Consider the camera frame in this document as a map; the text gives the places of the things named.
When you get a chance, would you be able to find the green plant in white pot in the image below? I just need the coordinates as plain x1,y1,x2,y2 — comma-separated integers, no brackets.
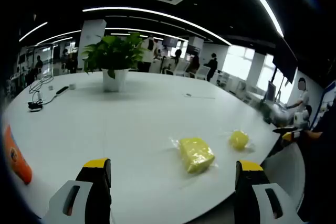
81,32,148,93

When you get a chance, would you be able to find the person's dark clothing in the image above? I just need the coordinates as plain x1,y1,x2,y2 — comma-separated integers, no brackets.
296,103,336,224

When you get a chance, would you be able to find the white looped cable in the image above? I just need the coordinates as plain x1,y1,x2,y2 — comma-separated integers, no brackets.
28,74,54,94

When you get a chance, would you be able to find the orange drink cup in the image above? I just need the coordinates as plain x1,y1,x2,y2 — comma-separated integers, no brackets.
4,124,33,185

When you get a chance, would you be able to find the long ceiling light strip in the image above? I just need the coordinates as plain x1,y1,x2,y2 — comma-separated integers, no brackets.
18,22,49,42
233,0,285,38
82,6,232,47

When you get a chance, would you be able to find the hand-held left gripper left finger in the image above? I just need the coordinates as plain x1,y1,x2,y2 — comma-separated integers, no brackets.
41,157,112,224

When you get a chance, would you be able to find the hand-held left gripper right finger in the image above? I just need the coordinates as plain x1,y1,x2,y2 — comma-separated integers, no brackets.
234,159,307,224

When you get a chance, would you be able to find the black wall screen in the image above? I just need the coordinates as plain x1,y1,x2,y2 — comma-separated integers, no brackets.
272,39,299,84

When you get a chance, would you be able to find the yellow sponge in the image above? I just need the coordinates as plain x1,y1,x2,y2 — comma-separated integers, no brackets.
170,136,218,174

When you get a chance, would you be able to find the black power adapter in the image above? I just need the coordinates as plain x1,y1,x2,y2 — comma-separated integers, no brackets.
27,101,43,112

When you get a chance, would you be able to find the white office chair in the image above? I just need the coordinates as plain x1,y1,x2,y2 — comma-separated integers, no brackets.
196,65,211,80

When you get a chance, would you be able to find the yellow round silicone block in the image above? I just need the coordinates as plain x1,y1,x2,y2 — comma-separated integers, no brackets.
227,129,253,152

